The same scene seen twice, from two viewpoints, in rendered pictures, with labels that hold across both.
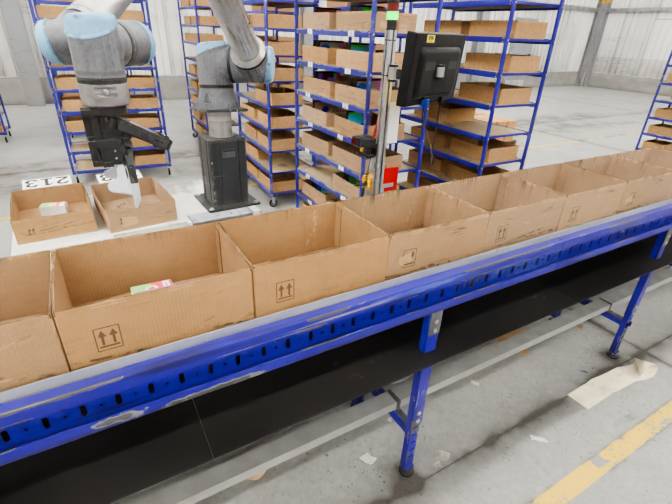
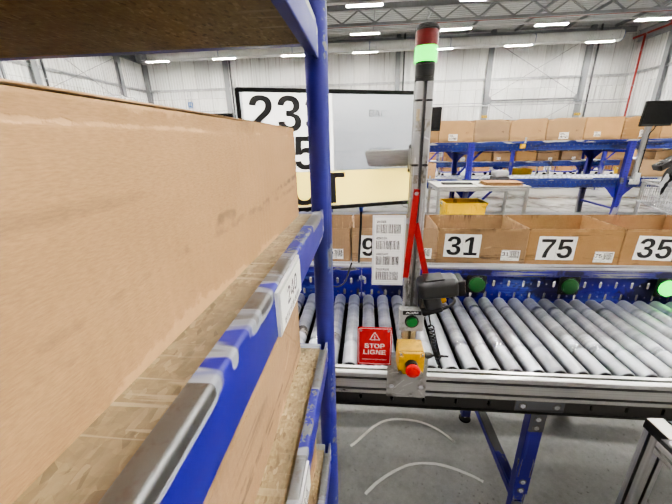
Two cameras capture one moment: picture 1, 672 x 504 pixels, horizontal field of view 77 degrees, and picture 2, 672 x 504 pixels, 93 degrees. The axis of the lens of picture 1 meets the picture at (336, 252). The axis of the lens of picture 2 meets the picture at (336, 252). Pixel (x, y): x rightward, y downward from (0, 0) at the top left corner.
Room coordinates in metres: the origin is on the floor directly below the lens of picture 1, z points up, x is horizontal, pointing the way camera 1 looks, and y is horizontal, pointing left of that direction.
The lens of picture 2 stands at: (2.87, 0.12, 1.42)
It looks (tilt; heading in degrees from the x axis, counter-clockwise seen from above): 19 degrees down; 217
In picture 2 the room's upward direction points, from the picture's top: 1 degrees counter-clockwise
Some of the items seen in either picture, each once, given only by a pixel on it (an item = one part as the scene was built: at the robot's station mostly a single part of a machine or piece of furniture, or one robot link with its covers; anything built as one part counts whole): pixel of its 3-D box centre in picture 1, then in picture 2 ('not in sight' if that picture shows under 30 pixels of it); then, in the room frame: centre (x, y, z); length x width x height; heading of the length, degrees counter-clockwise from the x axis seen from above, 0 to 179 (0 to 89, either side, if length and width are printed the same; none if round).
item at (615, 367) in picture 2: not in sight; (577, 334); (1.51, 0.23, 0.72); 0.52 x 0.05 x 0.05; 31
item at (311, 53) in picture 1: (333, 54); not in sight; (3.24, 0.08, 1.39); 0.40 x 0.30 x 0.10; 29
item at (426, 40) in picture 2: (392, 11); (426, 47); (2.09, -0.20, 1.62); 0.05 x 0.05 x 0.06
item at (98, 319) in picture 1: (156, 288); (643, 238); (0.86, 0.43, 0.96); 0.39 x 0.29 x 0.17; 121
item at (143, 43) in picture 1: (121, 43); not in sight; (1.02, 0.49, 1.49); 0.12 x 0.12 x 0.09; 86
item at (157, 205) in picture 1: (133, 202); not in sight; (1.82, 0.95, 0.80); 0.38 x 0.28 x 0.10; 37
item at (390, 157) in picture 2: (419, 68); (369, 150); (2.08, -0.34, 1.40); 0.28 x 0.11 x 0.11; 121
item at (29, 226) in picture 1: (53, 210); not in sight; (1.68, 1.23, 0.80); 0.38 x 0.28 x 0.10; 34
